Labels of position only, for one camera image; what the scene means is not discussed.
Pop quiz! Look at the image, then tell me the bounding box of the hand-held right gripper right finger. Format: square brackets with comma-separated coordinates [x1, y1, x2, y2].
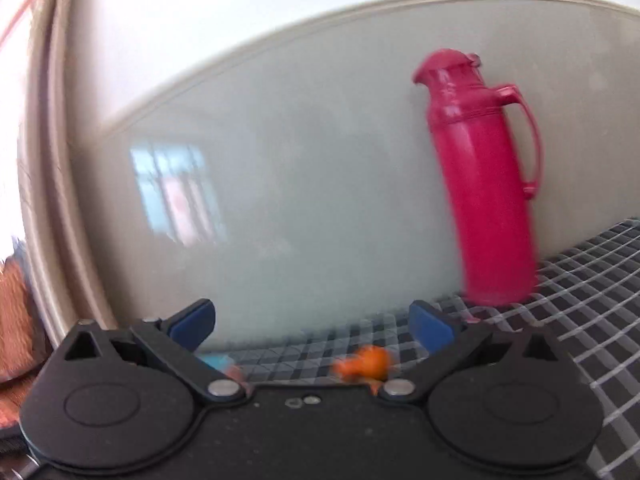
[377, 300, 561, 403]

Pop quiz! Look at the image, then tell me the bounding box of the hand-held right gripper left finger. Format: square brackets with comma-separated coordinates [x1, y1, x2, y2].
[62, 298, 248, 406]

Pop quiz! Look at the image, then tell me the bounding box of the red cardboard box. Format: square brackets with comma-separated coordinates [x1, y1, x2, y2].
[195, 354, 248, 386]

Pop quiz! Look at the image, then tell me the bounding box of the wooden sofa with orange cushions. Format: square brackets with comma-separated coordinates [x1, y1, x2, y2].
[0, 240, 53, 428]

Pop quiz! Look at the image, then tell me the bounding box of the black checkered tablecloth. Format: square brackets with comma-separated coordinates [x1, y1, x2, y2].
[200, 217, 640, 480]

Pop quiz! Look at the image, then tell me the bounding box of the pink thermos jug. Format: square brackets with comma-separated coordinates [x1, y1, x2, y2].
[411, 49, 543, 307]

